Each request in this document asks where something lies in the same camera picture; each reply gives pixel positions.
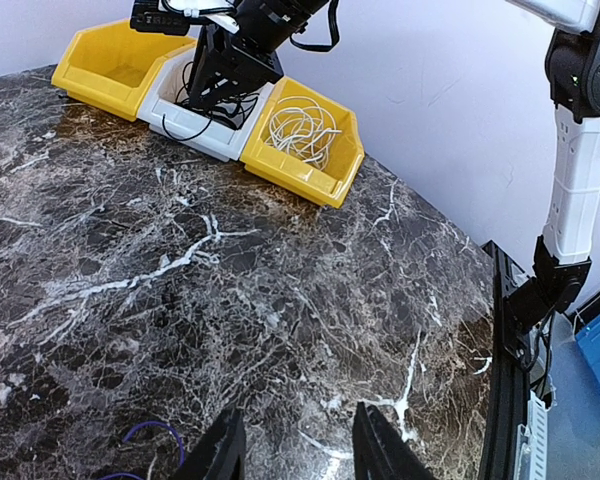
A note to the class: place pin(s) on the near yellow plastic bin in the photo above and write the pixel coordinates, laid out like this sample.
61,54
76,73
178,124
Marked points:
305,143

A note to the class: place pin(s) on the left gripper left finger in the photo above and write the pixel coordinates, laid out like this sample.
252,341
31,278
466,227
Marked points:
220,454

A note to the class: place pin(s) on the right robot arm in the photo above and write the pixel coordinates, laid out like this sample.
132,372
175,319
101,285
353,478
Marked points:
493,109

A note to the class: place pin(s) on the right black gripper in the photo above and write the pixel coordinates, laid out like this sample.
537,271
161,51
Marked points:
224,66

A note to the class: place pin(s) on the white slotted cable duct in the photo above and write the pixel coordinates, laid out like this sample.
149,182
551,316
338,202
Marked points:
531,457

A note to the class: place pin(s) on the yellow plastic bin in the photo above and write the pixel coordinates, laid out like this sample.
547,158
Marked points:
113,66
305,143

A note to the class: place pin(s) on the black front rail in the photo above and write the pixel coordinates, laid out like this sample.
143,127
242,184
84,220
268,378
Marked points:
509,384

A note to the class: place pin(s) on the far yellow plastic bin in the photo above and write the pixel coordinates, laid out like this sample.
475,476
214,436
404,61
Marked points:
113,66

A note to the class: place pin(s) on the white plastic bin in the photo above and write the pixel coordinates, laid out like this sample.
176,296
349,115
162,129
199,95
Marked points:
222,137

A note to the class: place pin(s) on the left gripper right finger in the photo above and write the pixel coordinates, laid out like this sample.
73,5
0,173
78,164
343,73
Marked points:
379,452

